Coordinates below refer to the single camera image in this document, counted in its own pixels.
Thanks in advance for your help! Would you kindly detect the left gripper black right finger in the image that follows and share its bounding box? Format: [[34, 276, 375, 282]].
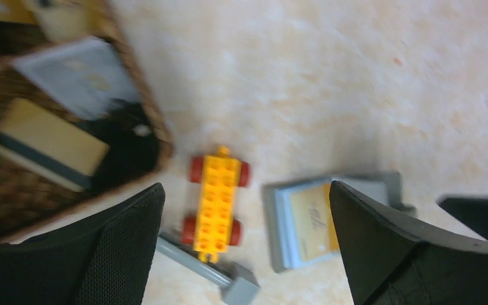
[[329, 182, 488, 304]]

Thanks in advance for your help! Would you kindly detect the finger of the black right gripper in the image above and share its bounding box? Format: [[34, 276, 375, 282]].
[[438, 196, 488, 240]]

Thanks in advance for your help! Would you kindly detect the gold striped credit card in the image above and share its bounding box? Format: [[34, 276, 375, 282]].
[[0, 98, 109, 193]]

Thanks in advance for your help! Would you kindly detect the black VIP credit card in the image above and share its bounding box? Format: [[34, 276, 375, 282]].
[[84, 99, 159, 196]]

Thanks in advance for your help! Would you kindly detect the grey card holder wallet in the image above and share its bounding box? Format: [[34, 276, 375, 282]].
[[263, 171, 416, 273]]

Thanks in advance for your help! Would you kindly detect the brown woven divided basket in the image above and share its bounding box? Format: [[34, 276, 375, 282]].
[[0, 1, 174, 243]]

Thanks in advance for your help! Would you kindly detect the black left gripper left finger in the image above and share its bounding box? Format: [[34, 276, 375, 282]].
[[0, 183, 165, 304]]

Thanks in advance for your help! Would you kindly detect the grey plastic toy bolt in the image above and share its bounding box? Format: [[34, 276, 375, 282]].
[[156, 233, 261, 304]]

